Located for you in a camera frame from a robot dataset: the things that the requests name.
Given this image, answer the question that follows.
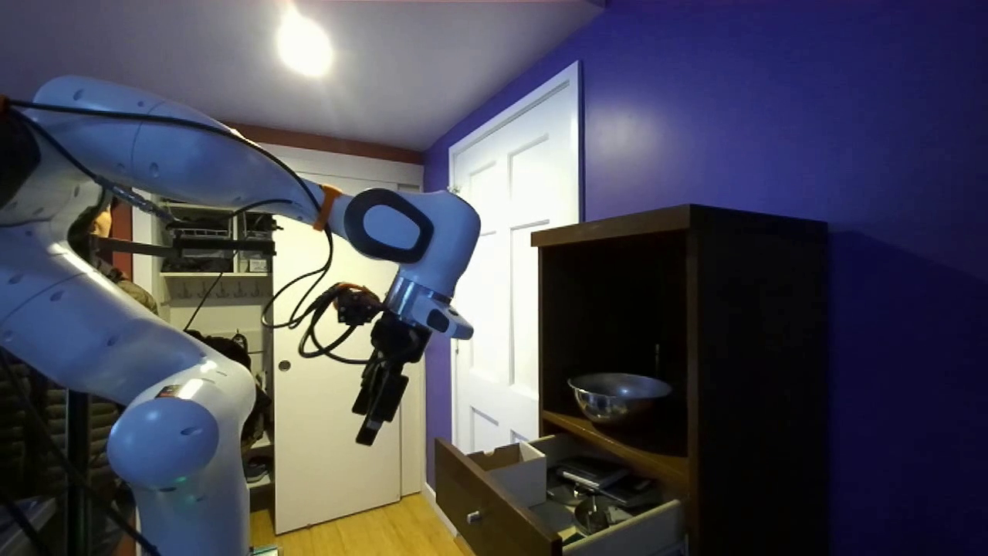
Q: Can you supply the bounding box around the round metal lid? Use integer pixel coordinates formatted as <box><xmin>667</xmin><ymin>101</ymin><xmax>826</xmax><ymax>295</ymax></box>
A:
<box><xmin>574</xmin><ymin>494</ymin><xmax>612</xmax><ymax>536</ymax></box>

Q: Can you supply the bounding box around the row of coat hooks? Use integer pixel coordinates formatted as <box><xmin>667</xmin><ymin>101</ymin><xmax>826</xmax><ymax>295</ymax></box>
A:
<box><xmin>167</xmin><ymin>281</ymin><xmax>272</xmax><ymax>302</ymax></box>

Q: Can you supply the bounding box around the metal bowl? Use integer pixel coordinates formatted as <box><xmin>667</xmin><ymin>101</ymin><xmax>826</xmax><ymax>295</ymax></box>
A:
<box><xmin>567</xmin><ymin>372</ymin><xmax>673</xmax><ymax>425</ymax></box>

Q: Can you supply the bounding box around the person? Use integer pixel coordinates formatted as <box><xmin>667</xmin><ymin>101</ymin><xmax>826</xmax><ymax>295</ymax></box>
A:
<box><xmin>68</xmin><ymin>202</ymin><xmax>161</xmax><ymax>317</ymax></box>

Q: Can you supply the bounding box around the dark hanging bag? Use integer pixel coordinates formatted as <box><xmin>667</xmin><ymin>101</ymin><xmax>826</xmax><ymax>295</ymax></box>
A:
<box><xmin>188</xmin><ymin>330</ymin><xmax>272</xmax><ymax>458</ymax></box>

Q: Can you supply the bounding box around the white closet door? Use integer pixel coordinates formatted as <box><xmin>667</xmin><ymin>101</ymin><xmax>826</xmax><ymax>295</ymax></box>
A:
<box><xmin>271</xmin><ymin>214</ymin><xmax>404</xmax><ymax>535</ymax></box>

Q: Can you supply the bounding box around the white cardboard box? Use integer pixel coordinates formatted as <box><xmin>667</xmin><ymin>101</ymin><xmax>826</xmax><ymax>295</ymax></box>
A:
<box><xmin>469</xmin><ymin>441</ymin><xmax>548</xmax><ymax>508</ymax></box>

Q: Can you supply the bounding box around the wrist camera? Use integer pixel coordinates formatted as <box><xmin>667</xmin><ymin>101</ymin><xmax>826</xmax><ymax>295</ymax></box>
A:
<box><xmin>334</xmin><ymin>284</ymin><xmax>384</xmax><ymax>327</ymax></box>

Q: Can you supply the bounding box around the closet shelf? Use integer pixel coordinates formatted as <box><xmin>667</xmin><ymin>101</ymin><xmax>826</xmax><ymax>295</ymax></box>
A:
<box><xmin>158</xmin><ymin>203</ymin><xmax>277</xmax><ymax>278</ymax></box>

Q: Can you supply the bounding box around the drawer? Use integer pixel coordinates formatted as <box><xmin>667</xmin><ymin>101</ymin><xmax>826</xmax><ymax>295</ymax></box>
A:
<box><xmin>435</xmin><ymin>431</ymin><xmax>689</xmax><ymax>556</ymax></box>

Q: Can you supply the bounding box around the dark wooden cabinet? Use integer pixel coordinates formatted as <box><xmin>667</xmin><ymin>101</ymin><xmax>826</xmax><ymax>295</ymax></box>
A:
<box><xmin>435</xmin><ymin>204</ymin><xmax>829</xmax><ymax>556</ymax></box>

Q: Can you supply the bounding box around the white panel door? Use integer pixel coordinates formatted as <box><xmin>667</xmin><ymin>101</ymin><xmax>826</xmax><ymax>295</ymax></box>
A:
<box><xmin>448</xmin><ymin>61</ymin><xmax>582</xmax><ymax>458</ymax></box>

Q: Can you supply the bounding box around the ceiling light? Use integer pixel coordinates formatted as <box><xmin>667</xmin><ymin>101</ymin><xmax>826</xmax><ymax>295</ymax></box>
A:
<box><xmin>276</xmin><ymin>6</ymin><xmax>336</xmax><ymax>80</ymax></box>

